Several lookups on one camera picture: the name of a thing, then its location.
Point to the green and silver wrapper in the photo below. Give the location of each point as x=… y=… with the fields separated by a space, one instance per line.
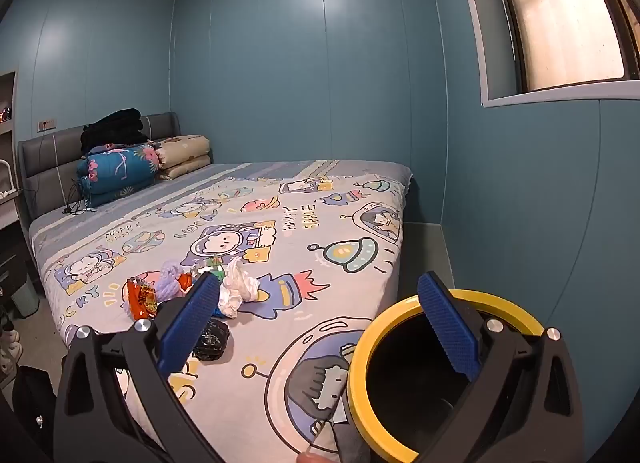
x=212 y=268

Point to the orange snack wrapper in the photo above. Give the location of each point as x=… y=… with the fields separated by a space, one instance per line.
x=140 y=300

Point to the orange mandarin peel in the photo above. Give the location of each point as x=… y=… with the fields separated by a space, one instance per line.
x=185 y=281

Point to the black folded clothes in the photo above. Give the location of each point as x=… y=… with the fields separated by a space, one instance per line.
x=117 y=130

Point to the blue floral folded quilt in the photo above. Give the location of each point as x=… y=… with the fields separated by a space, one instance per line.
x=117 y=168

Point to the window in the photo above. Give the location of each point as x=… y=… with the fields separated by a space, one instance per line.
x=565 y=18

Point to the bed with cartoon sheet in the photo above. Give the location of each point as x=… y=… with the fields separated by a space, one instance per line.
x=310 y=243

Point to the grey padded headboard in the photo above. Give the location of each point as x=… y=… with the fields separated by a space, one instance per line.
x=50 y=158

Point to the grey wall shelf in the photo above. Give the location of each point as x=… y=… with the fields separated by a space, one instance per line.
x=7 y=143

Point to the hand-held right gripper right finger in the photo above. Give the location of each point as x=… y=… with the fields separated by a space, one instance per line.
x=447 y=328

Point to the beige stacked pillows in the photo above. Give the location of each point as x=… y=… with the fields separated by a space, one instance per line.
x=185 y=155

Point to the white plastic bag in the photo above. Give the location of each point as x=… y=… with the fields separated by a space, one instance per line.
x=237 y=288

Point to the small pale green bin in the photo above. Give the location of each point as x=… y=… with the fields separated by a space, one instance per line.
x=22 y=295

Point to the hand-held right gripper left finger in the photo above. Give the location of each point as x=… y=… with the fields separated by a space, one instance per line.
x=192 y=313

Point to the white shoes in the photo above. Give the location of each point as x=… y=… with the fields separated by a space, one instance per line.
x=9 y=348

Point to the yellow-rimmed black bin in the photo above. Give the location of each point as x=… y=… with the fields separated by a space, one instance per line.
x=357 y=373

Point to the wall socket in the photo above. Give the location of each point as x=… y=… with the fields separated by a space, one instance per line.
x=46 y=125

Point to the black plastic bag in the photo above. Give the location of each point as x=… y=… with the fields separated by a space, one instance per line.
x=212 y=340

